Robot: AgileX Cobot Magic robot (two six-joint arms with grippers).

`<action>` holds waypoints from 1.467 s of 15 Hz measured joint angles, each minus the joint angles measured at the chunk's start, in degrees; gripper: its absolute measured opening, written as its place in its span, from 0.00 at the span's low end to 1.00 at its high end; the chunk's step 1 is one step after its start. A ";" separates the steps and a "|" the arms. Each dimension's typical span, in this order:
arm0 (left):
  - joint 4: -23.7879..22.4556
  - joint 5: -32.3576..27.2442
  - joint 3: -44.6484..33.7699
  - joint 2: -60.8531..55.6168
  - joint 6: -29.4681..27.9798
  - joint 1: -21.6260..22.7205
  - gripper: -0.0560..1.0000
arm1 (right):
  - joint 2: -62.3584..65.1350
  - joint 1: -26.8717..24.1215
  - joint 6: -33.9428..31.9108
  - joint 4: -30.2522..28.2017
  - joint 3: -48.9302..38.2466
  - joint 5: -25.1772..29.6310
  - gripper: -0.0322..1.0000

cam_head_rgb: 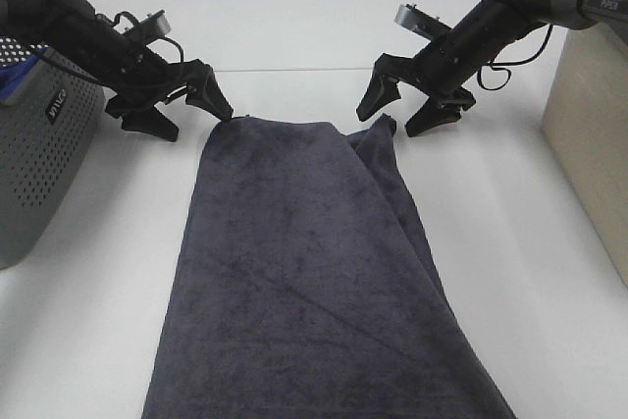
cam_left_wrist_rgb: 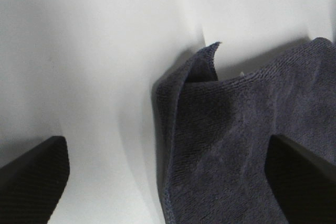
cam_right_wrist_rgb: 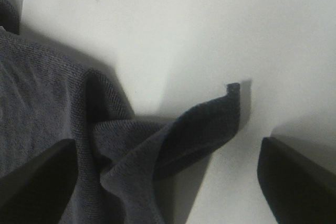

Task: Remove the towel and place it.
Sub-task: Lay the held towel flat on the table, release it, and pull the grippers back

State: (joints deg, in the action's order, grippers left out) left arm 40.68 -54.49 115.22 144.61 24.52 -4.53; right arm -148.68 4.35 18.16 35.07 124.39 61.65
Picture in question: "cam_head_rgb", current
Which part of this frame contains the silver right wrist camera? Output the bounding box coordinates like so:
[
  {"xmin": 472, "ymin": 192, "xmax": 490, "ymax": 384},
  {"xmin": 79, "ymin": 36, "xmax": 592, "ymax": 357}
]
[{"xmin": 394, "ymin": 4, "xmax": 451, "ymax": 40}]

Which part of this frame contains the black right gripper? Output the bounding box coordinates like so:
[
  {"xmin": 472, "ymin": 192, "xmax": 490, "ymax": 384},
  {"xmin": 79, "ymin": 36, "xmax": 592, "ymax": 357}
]
[{"xmin": 356, "ymin": 13, "xmax": 496, "ymax": 136}]

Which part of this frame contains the blue cloth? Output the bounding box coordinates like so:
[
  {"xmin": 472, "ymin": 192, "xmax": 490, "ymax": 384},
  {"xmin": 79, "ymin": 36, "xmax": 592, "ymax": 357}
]
[{"xmin": 0, "ymin": 56, "xmax": 39, "ymax": 100}]

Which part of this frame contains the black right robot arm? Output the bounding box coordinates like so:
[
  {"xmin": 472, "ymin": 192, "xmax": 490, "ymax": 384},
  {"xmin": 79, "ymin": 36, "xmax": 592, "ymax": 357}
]
[{"xmin": 356, "ymin": 0, "xmax": 627, "ymax": 136}]

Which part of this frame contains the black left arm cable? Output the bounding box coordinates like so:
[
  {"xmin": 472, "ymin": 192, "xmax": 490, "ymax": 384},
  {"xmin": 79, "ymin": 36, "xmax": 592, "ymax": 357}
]
[{"xmin": 19, "ymin": 35, "xmax": 187, "ymax": 91}]

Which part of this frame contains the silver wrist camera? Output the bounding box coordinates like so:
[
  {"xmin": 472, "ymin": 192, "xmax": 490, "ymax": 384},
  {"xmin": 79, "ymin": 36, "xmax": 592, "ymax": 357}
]
[
  {"xmin": 394, "ymin": 4, "xmax": 451, "ymax": 40},
  {"xmin": 125, "ymin": 10, "xmax": 172, "ymax": 45}
]

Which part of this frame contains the grey perforated plastic basket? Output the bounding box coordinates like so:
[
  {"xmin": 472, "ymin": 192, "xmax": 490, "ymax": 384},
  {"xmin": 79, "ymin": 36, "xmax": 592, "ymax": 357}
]
[{"xmin": 1, "ymin": 30, "xmax": 105, "ymax": 268}]

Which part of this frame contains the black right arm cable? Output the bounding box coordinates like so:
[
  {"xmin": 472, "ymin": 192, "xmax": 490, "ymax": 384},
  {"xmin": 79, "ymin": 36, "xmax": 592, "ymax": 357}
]
[{"xmin": 477, "ymin": 21, "xmax": 555, "ymax": 92}]

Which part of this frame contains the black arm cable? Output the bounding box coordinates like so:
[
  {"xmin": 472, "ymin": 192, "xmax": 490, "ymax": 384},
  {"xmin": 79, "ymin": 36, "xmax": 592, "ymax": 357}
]
[
  {"xmin": 19, "ymin": 35, "xmax": 187, "ymax": 91},
  {"xmin": 477, "ymin": 21, "xmax": 555, "ymax": 92}
]

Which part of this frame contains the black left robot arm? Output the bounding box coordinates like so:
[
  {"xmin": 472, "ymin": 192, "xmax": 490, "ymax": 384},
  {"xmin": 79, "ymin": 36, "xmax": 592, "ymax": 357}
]
[{"xmin": 1, "ymin": 0, "xmax": 233, "ymax": 120}]

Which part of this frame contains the dark grey towel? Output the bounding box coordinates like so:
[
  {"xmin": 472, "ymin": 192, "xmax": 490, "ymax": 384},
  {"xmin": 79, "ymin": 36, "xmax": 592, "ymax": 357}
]
[{"xmin": 142, "ymin": 116, "xmax": 512, "ymax": 418}]

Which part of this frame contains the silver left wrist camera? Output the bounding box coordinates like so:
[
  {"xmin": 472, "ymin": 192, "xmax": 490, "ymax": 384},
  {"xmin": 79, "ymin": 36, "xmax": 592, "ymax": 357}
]
[{"xmin": 125, "ymin": 10, "xmax": 172, "ymax": 45}]

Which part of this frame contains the beige storage box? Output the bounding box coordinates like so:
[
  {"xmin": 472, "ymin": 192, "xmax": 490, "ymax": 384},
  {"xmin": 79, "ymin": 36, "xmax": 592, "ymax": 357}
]
[{"xmin": 542, "ymin": 24, "xmax": 627, "ymax": 282}]

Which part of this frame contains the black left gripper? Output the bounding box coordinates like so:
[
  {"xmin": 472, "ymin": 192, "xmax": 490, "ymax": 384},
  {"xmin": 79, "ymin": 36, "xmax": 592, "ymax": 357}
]
[{"xmin": 97, "ymin": 21, "xmax": 233, "ymax": 141}]

